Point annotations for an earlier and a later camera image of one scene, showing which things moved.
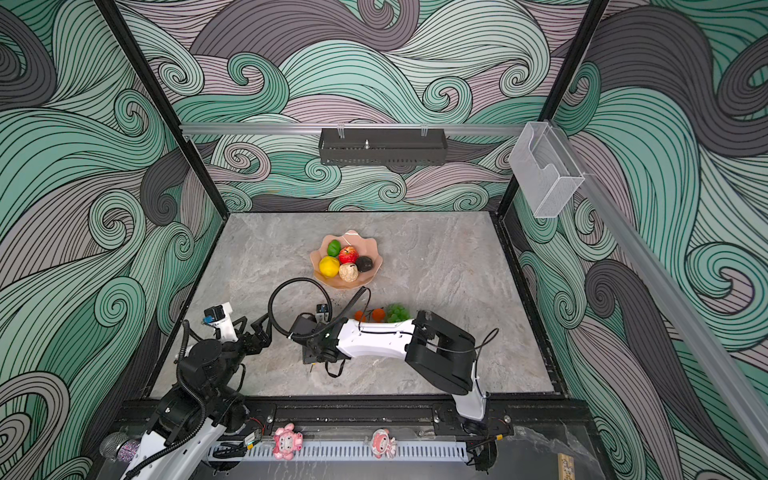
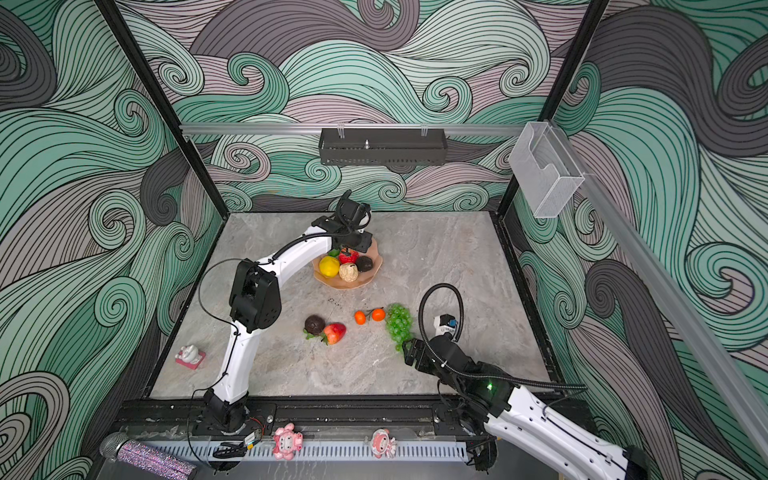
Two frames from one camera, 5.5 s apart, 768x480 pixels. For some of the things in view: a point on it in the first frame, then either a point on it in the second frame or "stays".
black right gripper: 307,358 → 418,345
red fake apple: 348,255 stays
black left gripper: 262,339 → 365,241
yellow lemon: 329,266 stays
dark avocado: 364,263 stays
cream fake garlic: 348,272 stays
